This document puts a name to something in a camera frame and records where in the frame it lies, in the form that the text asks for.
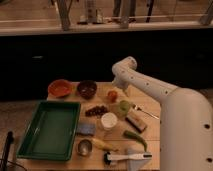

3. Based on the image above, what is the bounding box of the red apple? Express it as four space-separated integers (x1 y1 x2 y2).
107 90 118 103

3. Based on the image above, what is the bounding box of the white handled brush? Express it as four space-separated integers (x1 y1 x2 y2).
104 152 152 165

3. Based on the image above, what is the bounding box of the yellow corn cob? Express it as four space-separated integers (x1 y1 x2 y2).
92 138 117 151

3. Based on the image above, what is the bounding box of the orange bowl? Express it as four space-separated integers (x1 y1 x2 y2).
48 79 72 98

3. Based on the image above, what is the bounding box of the white paper cup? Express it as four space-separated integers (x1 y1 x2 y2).
101 112 118 130

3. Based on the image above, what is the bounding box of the green plastic tray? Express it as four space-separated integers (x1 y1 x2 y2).
17 101 81 161

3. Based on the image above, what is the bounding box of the small metal cup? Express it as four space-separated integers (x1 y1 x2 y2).
77 139 92 156

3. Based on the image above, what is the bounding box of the brown wooden block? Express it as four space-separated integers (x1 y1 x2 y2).
125 113 147 133

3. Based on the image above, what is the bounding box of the bunch of dark grapes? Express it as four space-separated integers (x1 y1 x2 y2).
85 106 108 117

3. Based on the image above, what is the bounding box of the green plastic cup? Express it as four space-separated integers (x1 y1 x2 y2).
119 100 131 117

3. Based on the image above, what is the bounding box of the black stand on left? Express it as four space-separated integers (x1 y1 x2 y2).
0 131 14 171

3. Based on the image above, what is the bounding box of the dark brown bowl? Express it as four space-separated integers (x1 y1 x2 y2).
77 80 97 100

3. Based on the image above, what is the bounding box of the grey cloth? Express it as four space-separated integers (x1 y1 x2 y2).
125 148 149 171

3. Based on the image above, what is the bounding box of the green chili pepper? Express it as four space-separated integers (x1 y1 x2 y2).
123 130 148 150

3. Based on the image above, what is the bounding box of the blue sponge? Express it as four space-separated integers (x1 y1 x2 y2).
77 123 96 136

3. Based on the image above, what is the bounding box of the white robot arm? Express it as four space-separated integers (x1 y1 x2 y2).
112 56 213 171

